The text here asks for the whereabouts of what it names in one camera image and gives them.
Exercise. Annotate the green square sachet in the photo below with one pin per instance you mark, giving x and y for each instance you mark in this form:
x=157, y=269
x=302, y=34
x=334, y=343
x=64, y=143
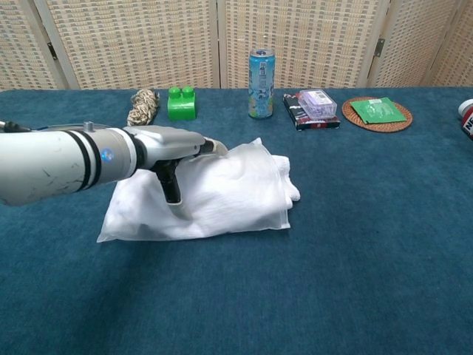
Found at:
x=377, y=111

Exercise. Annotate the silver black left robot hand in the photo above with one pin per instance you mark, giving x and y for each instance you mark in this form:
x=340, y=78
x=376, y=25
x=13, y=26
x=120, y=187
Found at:
x=166, y=140

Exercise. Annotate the woven rattan folding screen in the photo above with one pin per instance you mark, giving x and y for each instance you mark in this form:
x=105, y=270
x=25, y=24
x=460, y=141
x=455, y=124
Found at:
x=129, y=37

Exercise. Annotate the round brown woven coaster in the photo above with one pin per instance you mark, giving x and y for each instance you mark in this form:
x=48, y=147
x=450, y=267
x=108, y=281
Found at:
x=369, y=126

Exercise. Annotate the blue felt table cover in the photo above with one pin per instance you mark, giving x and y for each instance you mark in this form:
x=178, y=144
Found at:
x=332, y=259

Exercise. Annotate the green toy building block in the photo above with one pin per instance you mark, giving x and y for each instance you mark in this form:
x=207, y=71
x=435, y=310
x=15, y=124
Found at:
x=181, y=107

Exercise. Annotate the red juice bottle white cap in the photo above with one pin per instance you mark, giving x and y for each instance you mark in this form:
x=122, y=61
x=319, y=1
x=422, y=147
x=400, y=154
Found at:
x=468, y=122

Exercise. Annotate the light blue drink can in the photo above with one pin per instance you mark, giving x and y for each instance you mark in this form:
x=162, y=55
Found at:
x=260, y=88

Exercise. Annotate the black red flat packet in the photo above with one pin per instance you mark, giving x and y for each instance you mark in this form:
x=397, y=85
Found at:
x=295, y=114

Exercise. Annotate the black screen hinge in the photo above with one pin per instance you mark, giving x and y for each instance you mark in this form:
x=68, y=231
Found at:
x=51, y=50
x=380, y=47

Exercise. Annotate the transparent plastic zip bag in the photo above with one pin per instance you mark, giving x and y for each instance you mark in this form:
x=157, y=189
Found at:
x=240, y=207

